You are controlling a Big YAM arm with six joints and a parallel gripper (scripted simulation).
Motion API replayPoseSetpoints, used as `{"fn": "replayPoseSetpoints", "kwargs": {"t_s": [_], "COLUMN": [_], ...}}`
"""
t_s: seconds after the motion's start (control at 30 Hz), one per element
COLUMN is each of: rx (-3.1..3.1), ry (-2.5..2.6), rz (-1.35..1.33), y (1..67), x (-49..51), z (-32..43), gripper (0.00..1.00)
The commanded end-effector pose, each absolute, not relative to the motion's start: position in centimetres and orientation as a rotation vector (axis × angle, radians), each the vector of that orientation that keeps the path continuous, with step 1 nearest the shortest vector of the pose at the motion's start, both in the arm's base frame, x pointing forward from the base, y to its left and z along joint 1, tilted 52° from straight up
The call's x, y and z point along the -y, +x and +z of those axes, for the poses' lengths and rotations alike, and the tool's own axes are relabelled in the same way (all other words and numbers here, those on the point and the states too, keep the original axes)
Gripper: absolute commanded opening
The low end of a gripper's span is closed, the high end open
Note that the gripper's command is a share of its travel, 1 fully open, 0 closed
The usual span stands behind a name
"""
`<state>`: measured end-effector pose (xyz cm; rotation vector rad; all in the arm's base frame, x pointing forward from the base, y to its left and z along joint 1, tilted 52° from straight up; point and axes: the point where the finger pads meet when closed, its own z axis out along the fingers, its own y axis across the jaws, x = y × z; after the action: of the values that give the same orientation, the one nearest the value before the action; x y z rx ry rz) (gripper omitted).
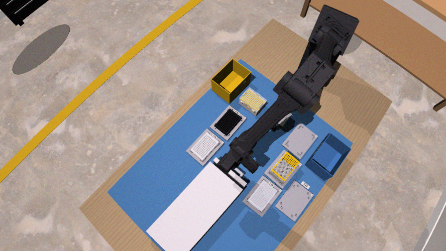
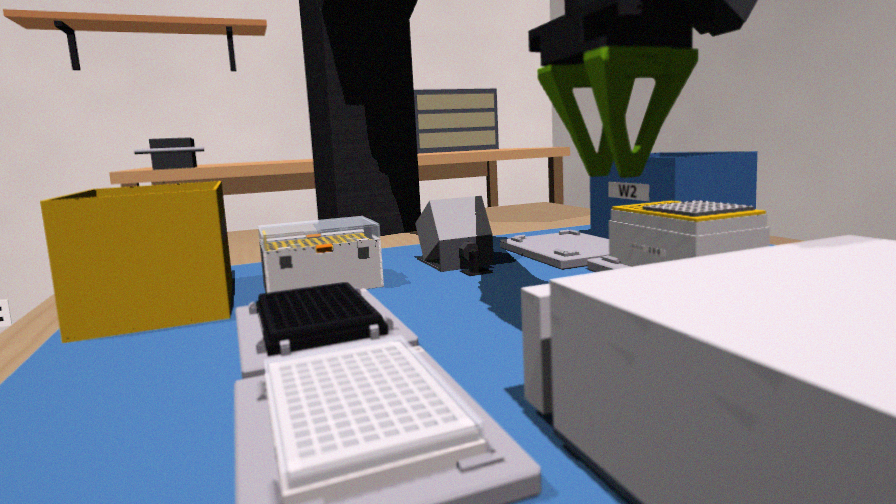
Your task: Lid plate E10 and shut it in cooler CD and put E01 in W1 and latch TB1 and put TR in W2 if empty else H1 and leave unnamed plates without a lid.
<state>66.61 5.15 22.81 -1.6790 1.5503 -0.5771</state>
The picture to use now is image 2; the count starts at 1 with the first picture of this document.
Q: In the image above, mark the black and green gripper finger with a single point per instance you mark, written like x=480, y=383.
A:
x=558, y=82
x=607, y=67

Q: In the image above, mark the blue bench mat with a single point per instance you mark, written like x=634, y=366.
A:
x=148, y=417

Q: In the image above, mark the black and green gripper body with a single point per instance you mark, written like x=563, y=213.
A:
x=585, y=27

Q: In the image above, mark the blue bin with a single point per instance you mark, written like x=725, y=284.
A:
x=676, y=176

